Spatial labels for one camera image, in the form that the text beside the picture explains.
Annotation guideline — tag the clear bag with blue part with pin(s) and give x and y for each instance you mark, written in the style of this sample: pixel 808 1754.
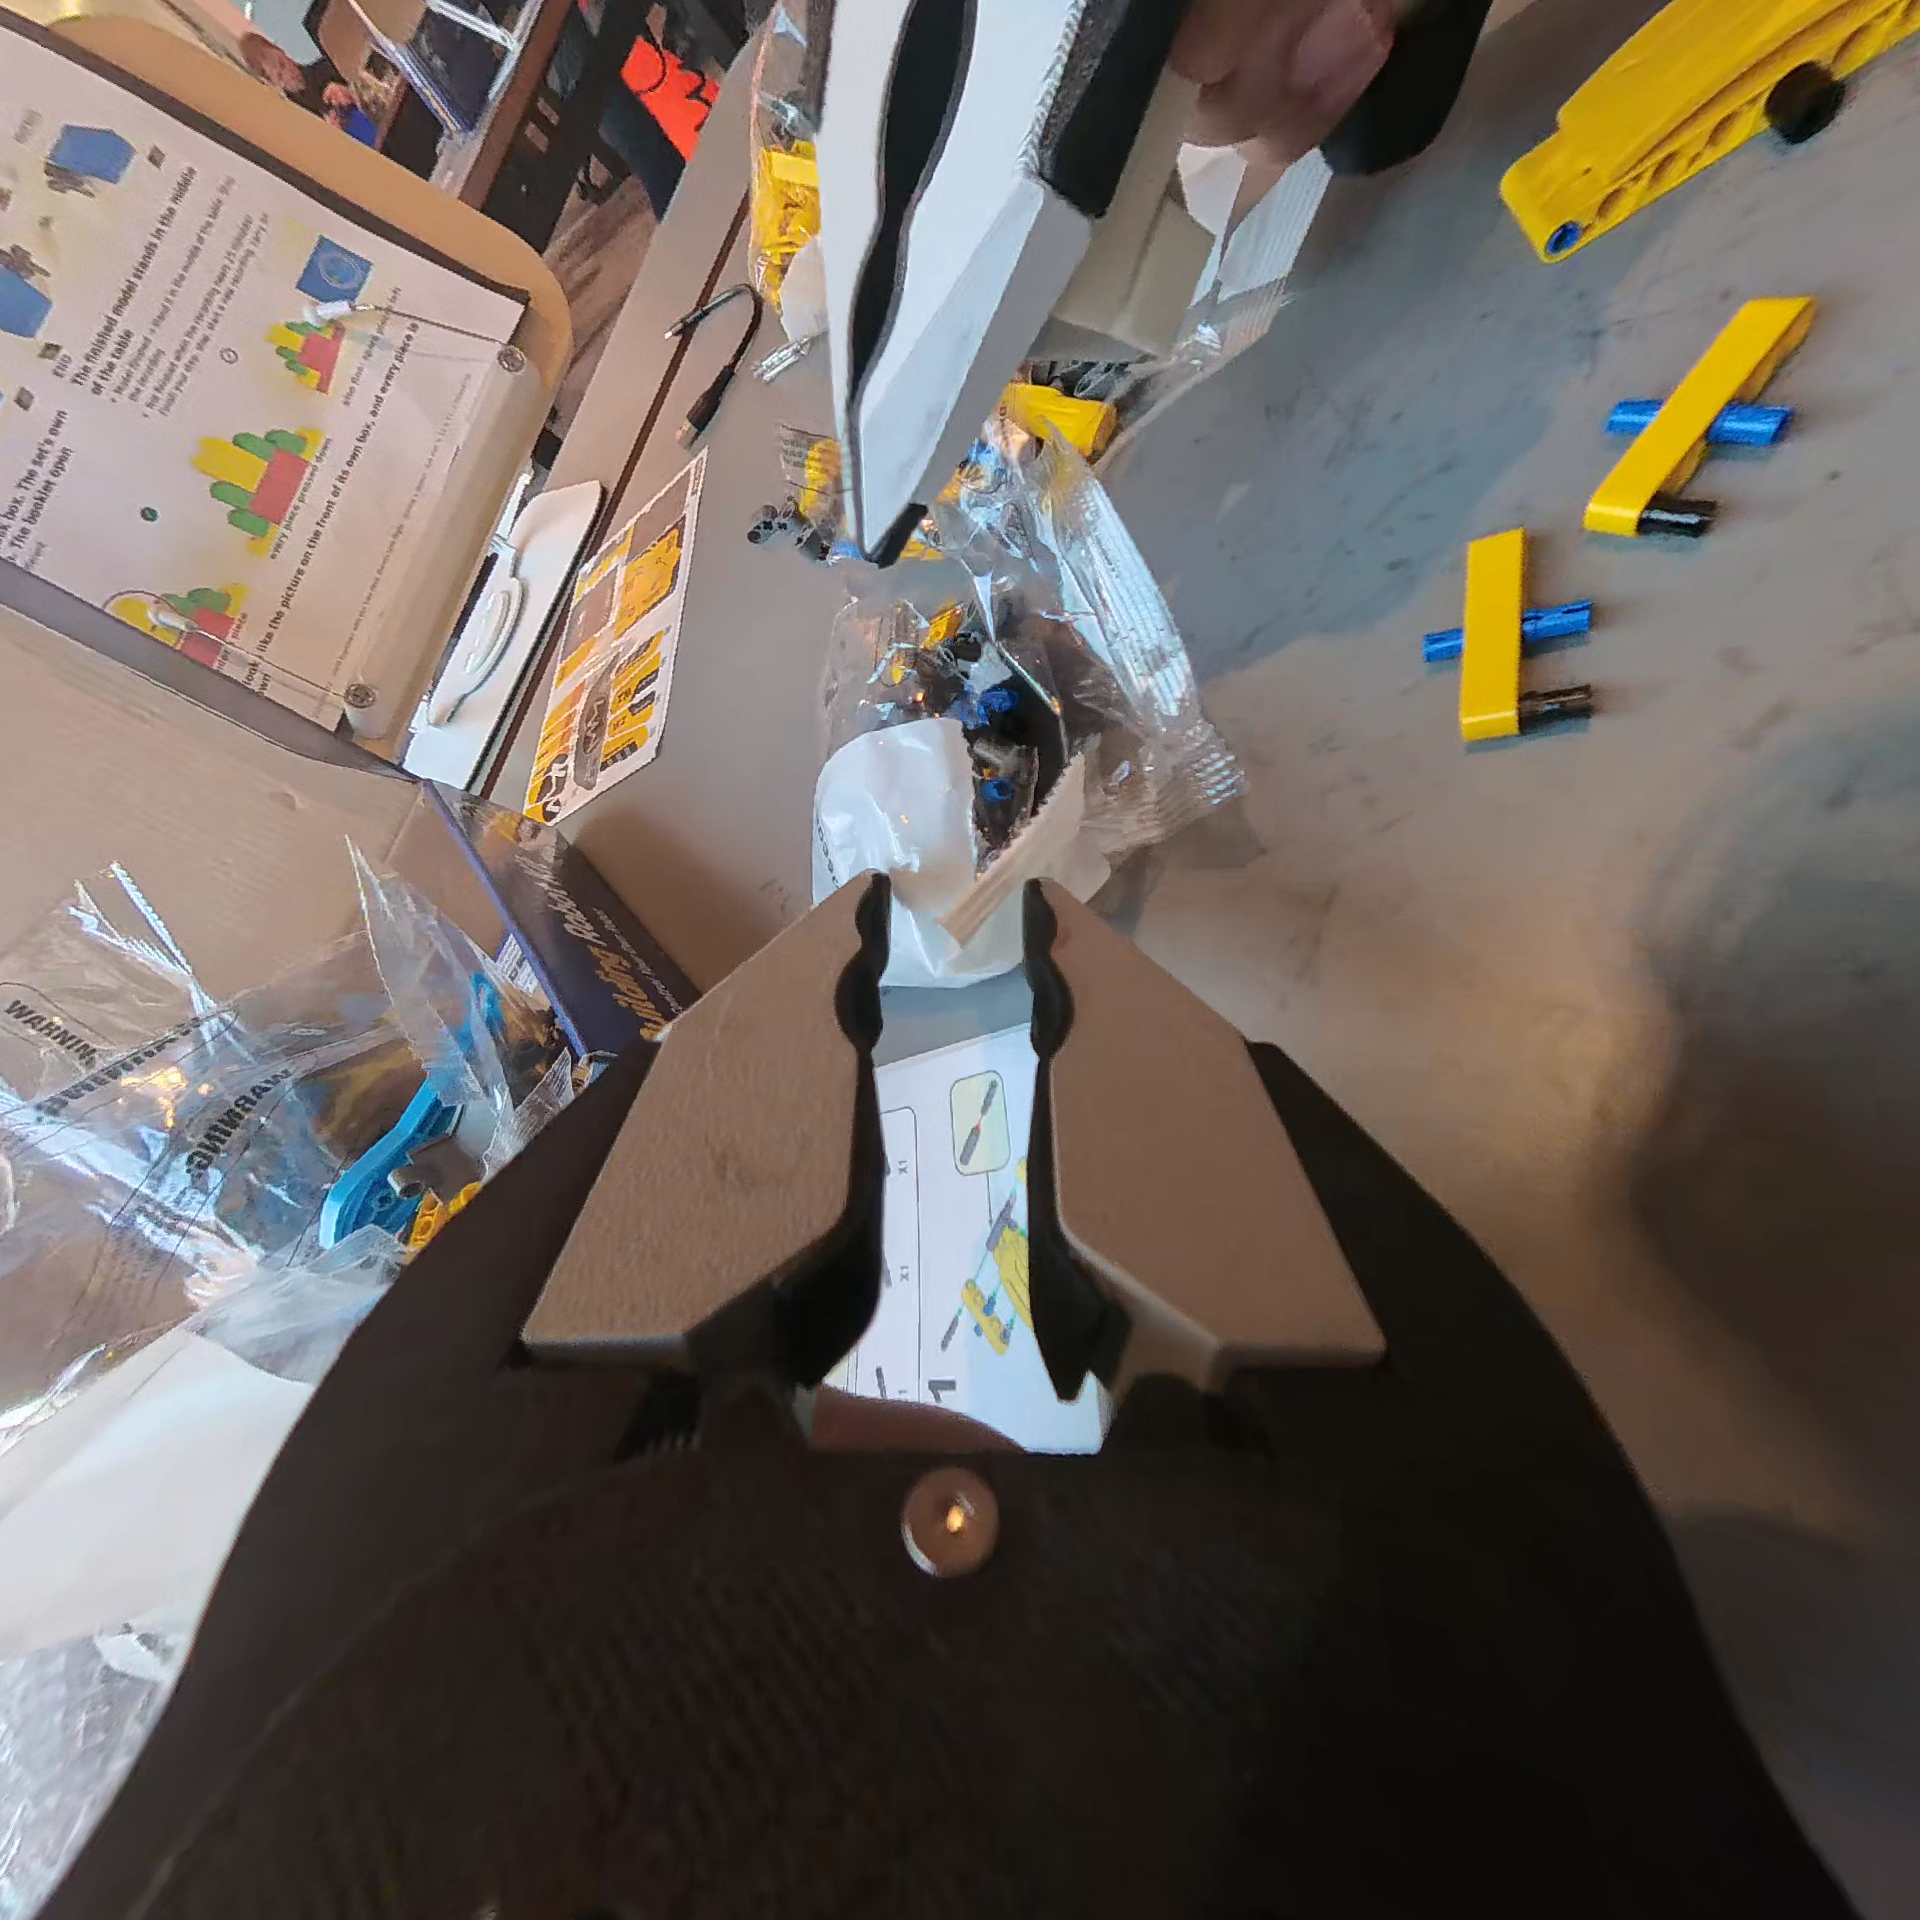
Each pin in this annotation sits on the clear bag with blue part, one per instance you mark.
pixel 376 1184

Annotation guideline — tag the white flat stand base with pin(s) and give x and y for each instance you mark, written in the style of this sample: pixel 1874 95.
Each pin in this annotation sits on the white flat stand base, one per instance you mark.
pixel 523 569

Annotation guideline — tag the yellow curved panel piece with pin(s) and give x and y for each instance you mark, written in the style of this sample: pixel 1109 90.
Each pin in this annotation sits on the yellow curved panel piece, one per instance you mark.
pixel 1681 106

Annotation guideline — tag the yellow black sticker sheet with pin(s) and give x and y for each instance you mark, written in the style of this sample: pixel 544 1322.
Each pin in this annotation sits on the yellow black sticker sheet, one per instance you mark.
pixel 616 646

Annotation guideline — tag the instruction booklet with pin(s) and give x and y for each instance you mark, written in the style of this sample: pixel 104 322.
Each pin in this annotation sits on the instruction booklet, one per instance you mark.
pixel 961 1201

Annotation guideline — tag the long yellow beam with pins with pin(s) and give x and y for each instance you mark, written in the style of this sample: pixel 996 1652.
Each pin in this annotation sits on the long yellow beam with pins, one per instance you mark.
pixel 1709 399

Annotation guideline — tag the clear bag of dark parts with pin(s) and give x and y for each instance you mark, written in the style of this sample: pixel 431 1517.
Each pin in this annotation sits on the clear bag of dark parts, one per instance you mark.
pixel 900 810

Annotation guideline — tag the blue robot kit box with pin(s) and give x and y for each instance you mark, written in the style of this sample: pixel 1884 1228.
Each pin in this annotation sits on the blue robot kit box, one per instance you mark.
pixel 570 914

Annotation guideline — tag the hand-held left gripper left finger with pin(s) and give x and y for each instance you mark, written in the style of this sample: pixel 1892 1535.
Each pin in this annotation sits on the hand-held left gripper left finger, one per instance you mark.
pixel 705 1184

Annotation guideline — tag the orange object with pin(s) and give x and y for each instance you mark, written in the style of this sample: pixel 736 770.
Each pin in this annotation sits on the orange object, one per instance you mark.
pixel 660 90

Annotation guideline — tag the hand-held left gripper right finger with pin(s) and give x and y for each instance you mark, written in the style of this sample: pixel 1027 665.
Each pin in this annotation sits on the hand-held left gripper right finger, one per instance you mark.
pixel 1201 1184

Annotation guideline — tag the short yellow beam with pins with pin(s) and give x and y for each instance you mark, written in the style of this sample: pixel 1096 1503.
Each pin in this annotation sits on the short yellow beam with pins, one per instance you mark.
pixel 1493 646

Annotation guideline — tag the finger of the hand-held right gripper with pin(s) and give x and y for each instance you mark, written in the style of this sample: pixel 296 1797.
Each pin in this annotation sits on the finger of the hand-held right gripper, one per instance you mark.
pixel 989 301
pixel 877 120

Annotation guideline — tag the clear plastic strip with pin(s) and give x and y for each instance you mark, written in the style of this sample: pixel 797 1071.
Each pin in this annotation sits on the clear plastic strip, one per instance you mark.
pixel 786 357

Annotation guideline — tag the person's right hand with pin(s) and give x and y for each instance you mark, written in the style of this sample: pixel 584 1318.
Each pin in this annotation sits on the person's right hand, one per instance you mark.
pixel 1276 77

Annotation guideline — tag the toy brick instruction poster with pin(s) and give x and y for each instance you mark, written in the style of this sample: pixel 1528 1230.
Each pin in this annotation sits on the toy brick instruction poster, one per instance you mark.
pixel 225 376

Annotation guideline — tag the pile of loose toy parts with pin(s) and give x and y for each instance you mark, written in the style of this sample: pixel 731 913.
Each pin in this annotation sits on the pile of loose toy parts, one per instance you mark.
pixel 1049 413

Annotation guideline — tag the clear bag of yellow parts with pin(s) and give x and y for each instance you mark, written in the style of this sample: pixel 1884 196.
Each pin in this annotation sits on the clear bag of yellow parts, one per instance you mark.
pixel 786 196

